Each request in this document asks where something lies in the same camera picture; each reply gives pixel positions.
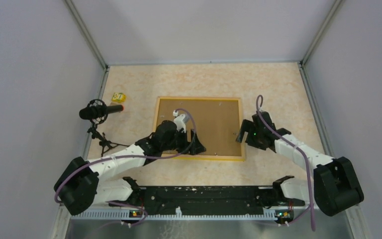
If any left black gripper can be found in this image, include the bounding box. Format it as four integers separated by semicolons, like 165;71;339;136
162;127;205;155

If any wooden picture frame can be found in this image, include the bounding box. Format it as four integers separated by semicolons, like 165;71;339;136
152;96;246;162

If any brown backing board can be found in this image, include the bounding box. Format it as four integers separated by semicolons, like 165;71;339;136
156;99;242;157

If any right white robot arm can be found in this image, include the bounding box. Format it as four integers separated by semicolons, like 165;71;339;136
236;111;365;217

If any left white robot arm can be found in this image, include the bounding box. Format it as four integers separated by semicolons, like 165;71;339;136
54;120;206;216

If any small yellow toy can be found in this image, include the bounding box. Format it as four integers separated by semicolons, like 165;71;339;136
111;93;126;103

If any black microphone on stand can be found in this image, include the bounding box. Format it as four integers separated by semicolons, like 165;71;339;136
79;99;127;156

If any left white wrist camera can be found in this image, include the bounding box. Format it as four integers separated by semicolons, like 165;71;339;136
173;111;190;132

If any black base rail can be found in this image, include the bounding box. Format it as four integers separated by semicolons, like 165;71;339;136
123;186;306;216

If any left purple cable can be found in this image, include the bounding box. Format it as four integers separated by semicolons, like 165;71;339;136
54;108;197;204

